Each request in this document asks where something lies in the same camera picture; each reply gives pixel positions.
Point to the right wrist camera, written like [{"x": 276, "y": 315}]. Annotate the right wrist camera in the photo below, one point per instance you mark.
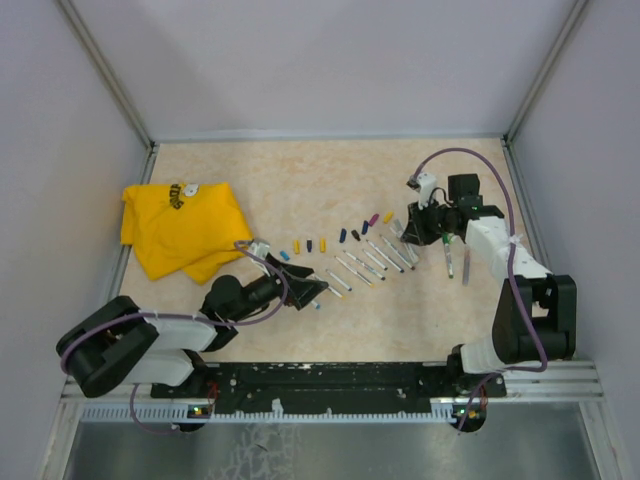
[{"x": 424, "y": 184}]

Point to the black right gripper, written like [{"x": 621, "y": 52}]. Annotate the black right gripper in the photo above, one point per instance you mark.
[{"x": 415, "y": 231}]

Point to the dark green capped marker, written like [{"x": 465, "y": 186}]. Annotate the dark green capped marker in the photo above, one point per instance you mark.
[{"x": 448, "y": 255}]

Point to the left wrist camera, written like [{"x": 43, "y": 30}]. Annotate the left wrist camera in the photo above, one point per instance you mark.
[{"x": 259, "y": 248}]

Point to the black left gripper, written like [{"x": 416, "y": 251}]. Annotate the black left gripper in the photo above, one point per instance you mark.
[{"x": 299, "y": 291}]

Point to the magenta capped white marker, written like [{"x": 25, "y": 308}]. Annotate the magenta capped white marker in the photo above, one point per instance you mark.
[{"x": 397, "y": 252}]

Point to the yellow t-shirt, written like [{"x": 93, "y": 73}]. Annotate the yellow t-shirt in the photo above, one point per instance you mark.
[{"x": 191, "y": 228}]

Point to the yellow capped clear pen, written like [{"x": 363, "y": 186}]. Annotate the yellow capped clear pen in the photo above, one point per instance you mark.
[{"x": 355, "y": 272}]

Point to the right corner aluminium post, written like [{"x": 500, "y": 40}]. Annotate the right corner aluminium post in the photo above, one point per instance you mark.
[{"x": 570, "y": 25}]

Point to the yellow capped slim marker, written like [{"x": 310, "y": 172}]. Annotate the yellow capped slim marker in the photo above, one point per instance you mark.
[{"x": 411, "y": 253}]

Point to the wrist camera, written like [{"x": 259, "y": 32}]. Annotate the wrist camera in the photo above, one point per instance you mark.
[
  {"x": 259, "y": 248},
  {"x": 424, "y": 184}
]

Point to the purple grey marker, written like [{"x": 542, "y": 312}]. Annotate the purple grey marker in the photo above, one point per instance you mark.
[{"x": 466, "y": 266}]

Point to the corner aluminium post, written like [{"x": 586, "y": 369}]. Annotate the corner aluminium post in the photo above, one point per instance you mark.
[
  {"x": 570, "y": 25},
  {"x": 105, "y": 70}
]

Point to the dark blue capped marker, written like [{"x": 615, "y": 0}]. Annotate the dark blue capped marker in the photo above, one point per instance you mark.
[{"x": 365, "y": 265}]

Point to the navy capped white marker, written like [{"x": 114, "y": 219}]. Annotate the navy capped white marker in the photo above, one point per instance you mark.
[{"x": 385, "y": 256}]

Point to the black eraser-cap white marker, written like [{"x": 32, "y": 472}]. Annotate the black eraser-cap white marker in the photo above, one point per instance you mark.
[{"x": 377, "y": 261}]

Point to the blue eraser-cap white marker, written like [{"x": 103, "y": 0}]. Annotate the blue eraser-cap white marker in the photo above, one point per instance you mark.
[{"x": 338, "y": 279}]

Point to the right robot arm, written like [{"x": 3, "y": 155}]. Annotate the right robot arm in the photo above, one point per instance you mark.
[{"x": 536, "y": 314}]

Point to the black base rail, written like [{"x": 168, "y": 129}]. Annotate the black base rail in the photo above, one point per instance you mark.
[{"x": 318, "y": 388}]

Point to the left corner aluminium post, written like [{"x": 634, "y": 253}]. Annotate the left corner aluminium post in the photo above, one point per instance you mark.
[{"x": 105, "y": 70}]

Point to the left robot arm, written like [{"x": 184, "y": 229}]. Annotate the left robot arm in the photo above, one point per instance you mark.
[{"x": 120, "y": 344}]

